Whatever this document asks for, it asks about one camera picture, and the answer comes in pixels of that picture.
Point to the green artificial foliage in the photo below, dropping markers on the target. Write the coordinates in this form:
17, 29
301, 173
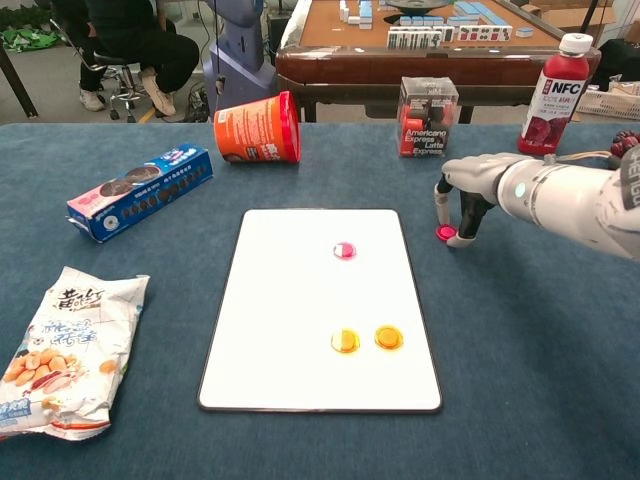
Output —
27, 37

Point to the dark round dish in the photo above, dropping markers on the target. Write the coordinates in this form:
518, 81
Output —
417, 4

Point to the seated person in black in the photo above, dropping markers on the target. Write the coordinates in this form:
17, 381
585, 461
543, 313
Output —
145, 45

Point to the blue backed mahjong tile row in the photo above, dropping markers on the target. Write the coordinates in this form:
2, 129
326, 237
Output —
435, 21

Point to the black metal leg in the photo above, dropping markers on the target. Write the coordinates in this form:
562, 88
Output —
17, 85

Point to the orange instant noodle cup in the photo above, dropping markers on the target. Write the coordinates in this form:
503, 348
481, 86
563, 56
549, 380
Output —
250, 130

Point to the black office chair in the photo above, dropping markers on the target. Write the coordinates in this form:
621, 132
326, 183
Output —
120, 90

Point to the pink chip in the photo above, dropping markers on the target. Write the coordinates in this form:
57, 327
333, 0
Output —
345, 250
444, 233

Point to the cardboard box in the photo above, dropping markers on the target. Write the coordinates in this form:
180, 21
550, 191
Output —
565, 15

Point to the blue grey machine base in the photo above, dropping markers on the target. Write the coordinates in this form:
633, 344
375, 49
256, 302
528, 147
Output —
240, 50

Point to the mahjong tile row red faces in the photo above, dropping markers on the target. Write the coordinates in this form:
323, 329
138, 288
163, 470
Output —
480, 34

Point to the white peanut snack bag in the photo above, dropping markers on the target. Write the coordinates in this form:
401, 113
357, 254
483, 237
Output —
70, 360

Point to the blue pink cookie box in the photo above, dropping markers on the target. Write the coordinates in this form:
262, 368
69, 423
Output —
140, 192

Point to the blue table cloth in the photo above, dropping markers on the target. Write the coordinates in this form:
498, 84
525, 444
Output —
500, 400

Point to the red NFC juice bottle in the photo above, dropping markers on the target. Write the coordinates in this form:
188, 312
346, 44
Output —
550, 110

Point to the black bag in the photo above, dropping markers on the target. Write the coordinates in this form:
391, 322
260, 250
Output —
620, 62

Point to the dark red grape bunch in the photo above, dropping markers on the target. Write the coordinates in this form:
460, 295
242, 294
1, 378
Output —
625, 142

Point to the right robot hand silver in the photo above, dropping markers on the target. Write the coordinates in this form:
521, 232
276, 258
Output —
475, 172

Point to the white plastic basket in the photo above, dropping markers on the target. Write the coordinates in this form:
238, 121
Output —
610, 105

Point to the brown mahjong table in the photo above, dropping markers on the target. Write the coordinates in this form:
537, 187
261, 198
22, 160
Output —
375, 65

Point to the blue mahjong tile pile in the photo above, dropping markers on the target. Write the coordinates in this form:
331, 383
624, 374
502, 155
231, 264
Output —
472, 7

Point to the mahjong tile row bamboo faces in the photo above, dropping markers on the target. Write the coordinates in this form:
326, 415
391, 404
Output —
415, 39

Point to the single blue mahjong tile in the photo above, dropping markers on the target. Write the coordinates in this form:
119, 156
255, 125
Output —
525, 32

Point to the stacked blue white mahjong tiles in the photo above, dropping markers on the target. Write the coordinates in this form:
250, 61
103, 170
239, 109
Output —
355, 12

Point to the clear coffee capsule box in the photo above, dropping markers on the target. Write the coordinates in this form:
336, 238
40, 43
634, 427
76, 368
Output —
427, 120

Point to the white rectangular board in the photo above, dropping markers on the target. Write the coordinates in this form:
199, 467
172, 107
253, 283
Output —
300, 300

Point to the orange chip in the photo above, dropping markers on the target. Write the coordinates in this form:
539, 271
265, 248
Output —
389, 337
345, 341

